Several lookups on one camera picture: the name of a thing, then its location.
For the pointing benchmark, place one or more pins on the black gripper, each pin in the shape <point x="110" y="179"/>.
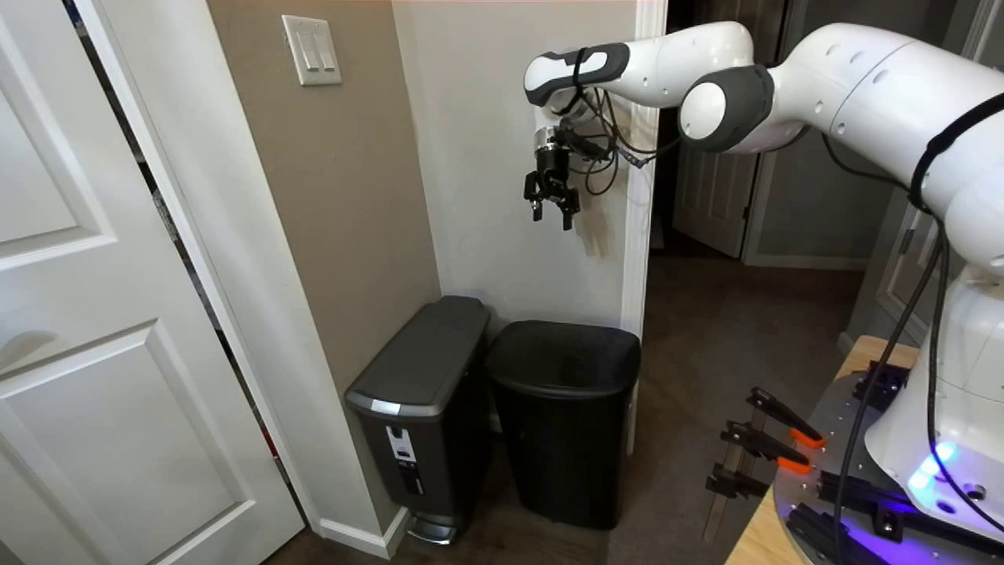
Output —
<point x="554" y="157"/>

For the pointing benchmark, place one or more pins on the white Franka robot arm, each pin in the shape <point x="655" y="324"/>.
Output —
<point x="887" y="94"/>

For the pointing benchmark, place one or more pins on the black plastic bin body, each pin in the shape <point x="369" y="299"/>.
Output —
<point x="564" y="458"/>

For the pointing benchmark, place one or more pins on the grey hallway door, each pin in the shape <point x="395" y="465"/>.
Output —
<point x="722" y="209"/>

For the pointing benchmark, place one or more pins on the grey step trash can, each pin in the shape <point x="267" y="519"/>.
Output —
<point x="427" y="357"/>

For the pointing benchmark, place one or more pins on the black orange bar clamp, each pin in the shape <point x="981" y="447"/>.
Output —
<point x="770" y="443"/>
<point x="778" y="412"/>

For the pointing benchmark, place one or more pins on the grey robot mounting plate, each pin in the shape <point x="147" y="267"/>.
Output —
<point x="834" y="403"/>

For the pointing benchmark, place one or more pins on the white panel door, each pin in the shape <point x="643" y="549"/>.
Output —
<point x="103" y="441"/>

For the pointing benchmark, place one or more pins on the white double light switch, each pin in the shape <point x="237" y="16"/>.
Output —
<point x="312" y="49"/>

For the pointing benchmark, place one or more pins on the black aluminium rail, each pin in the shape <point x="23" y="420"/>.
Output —
<point x="827" y="536"/>
<point x="880" y="500"/>

